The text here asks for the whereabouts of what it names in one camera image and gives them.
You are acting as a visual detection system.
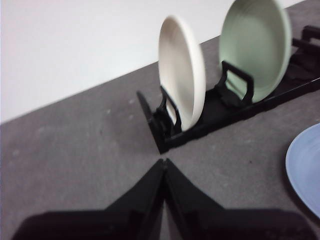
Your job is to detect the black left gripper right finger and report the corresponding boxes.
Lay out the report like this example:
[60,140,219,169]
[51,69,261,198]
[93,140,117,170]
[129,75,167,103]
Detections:
[163,158,319,240]

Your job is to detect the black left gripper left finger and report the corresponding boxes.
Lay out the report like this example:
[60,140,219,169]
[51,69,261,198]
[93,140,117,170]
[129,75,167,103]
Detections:
[11,158,166,240]

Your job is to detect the blue plate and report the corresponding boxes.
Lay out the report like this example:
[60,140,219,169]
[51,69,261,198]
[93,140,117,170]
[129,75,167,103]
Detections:
[284,122,320,220]

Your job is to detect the black plate rack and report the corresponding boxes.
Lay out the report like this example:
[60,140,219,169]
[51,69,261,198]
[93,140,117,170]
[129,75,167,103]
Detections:
[136,24,320,155]

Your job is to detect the cream white plate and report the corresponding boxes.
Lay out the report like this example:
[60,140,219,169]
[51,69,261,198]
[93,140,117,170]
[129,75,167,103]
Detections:
[157,15,206,131]

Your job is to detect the pale green plate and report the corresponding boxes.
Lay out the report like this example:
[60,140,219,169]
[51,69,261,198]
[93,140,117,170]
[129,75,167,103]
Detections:
[218,0,293,103]

